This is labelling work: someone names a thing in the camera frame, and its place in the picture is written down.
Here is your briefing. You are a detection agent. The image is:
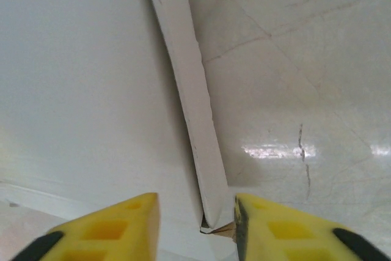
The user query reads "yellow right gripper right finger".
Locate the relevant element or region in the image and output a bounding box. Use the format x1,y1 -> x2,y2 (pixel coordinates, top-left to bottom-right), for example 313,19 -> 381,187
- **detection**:
233,193 -> 391,261

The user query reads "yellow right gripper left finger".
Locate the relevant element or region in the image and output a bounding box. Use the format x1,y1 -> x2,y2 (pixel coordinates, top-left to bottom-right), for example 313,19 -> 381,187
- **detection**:
12,193 -> 161,261

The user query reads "white paper box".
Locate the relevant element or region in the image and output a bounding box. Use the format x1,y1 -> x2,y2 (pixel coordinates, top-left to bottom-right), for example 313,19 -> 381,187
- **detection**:
0,0 -> 241,261

